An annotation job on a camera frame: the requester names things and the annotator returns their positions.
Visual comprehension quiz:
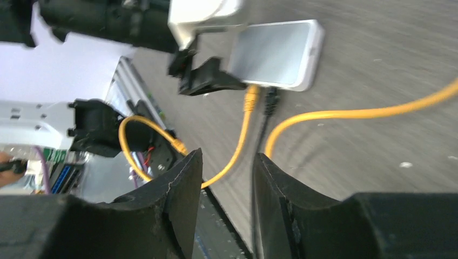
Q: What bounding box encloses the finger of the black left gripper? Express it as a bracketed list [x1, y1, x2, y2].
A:
[178, 57, 247, 96]

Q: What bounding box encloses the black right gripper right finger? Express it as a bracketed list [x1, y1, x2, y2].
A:
[252, 153, 457, 258]

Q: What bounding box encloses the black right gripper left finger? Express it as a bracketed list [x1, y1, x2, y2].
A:
[1, 149, 203, 258]

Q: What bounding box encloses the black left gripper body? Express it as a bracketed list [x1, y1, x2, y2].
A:
[1, 0, 195, 77]

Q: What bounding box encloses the yellow ethernet cable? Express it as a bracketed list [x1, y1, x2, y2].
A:
[264, 78, 458, 160]
[118, 84, 261, 190]

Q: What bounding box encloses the black cable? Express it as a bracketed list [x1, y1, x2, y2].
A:
[250, 86, 281, 259]

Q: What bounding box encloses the white switch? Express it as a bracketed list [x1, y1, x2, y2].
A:
[227, 19, 325, 92]

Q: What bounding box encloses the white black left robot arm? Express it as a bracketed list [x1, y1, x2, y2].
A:
[1, 1, 246, 158]

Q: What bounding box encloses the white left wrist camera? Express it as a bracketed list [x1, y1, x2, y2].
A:
[168, 0, 251, 51]

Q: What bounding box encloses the aluminium frame rail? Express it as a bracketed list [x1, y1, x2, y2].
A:
[105, 56, 173, 130]

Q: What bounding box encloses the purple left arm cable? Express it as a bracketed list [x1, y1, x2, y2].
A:
[32, 145, 52, 195]

